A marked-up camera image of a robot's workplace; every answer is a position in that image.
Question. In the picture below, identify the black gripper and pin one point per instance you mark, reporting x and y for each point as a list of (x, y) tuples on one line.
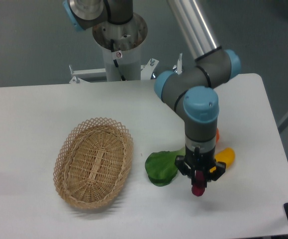
[(195, 160)]

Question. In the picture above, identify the purple sweet potato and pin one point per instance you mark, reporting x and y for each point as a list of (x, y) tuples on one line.
[(197, 190)]

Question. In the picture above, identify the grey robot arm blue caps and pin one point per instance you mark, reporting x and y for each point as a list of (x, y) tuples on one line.
[(189, 94)]

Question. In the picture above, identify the yellow bell pepper toy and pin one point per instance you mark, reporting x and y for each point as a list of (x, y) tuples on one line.
[(226, 156)]

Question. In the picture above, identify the green bok choy toy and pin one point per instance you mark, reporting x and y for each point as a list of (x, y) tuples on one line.
[(160, 166)]

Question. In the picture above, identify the orange carrot toy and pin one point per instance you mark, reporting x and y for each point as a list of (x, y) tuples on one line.
[(217, 135)]

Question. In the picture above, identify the woven wicker basket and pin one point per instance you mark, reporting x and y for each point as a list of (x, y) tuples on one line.
[(93, 163)]

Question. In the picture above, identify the white metal base frame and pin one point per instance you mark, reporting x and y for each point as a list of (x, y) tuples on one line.
[(113, 72)]

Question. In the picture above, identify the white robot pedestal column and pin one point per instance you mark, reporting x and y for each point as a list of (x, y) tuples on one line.
[(121, 43)]

